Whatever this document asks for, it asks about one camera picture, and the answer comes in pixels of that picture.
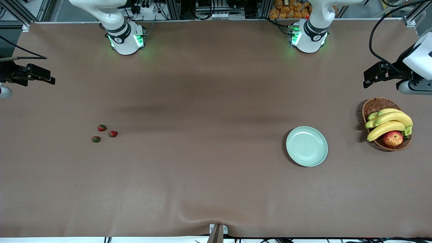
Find white power strip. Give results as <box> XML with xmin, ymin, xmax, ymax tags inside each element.
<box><xmin>133</xmin><ymin>3</ymin><xmax>155</xmax><ymax>14</ymax></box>

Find small yellow green banana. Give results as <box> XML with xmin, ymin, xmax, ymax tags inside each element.
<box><xmin>367</xmin><ymin>108</ymin><xmax>403</xmax><ymax>121</ymax></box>

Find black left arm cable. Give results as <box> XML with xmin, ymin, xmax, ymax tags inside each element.
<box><xmin>369</xmin><ymin>0</ymin><xmax>432</xmax><ymax>75</ymax></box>

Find red yellow apple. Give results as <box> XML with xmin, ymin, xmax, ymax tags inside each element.
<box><xmin>382</xmin><ymin>130</ymin><xmax>404</xmax><ymax>147</ymax></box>

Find aluminium frame post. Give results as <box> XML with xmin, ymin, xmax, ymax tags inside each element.
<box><xmin>258</xmin><ymin>0</ymin><xmax>271</xmax><ymax>19</ymax></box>
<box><xmin>165</xmin><ymin>0</ymin><xmax>181</xmax><ymax>20</ymax></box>

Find bag of orange buns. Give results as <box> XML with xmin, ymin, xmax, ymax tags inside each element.
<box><xmin>269</xmin><ymin>0</ymin><xmax>313</xmax><ymax>19</ymax></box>

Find pale green round plate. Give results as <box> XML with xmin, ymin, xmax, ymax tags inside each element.
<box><xmin>286</xmin><ymin>126</ymin><xmax>328</xmax><ymax>167</ymax></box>

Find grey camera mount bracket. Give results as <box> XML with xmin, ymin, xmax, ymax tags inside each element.
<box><xmin>207</xmin><ymin>224</ymin><xmax>228</xmax><ymax>243</ymax></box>

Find thick yellow banana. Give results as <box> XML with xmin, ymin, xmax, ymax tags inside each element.
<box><xmin>367</xmin><ymin>121</ymin><xmax>407</xmax><ymax>142</ymax></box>

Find brown wicker basket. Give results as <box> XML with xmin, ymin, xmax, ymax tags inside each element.
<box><xmin>362</xmin><ymin>97</ymin><xmax>412</xmax><ymax>151</ymax></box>

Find brown table mat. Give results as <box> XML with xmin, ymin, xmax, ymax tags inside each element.
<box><xmin>0</xmin><ymin>19</ymin><xmax>432</xmax><ymax>238</ymax></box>

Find white connector strip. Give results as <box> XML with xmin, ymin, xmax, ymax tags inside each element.
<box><xmin>212</xmin><ymin>12</ymin><xmax>245</xmax><ymax>20</ymax></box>

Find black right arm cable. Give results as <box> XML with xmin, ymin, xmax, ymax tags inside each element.
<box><xmin>0</xmin><ymin>35</ymin><xmax>48</xmax><ymax>60</ymax></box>

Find yellow banana bunch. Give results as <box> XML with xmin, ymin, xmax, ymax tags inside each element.
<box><xmin>365</xmin><ymin>112</ymin><xmax>413</xmax><ymax>137</ymax></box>

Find aluminium frame profile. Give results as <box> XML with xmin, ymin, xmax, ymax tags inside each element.
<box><xmin>0</xmin><ymin>0</ymin><xmax>35</xmax><ymax>33</ymax></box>
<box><xmin>403</xmin><ymin>0</ymin><xmax>432</xmax><ymax>37</ymax></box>

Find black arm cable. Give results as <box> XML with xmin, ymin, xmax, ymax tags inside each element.
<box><xmin>369</xmin><ymin>0</ymin><xmax>432</xmax><ymax>75</ymax></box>
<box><xmin>0</xmin><ymin>35</ymin><xmax>48</xmax><ymax>60</ymax></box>

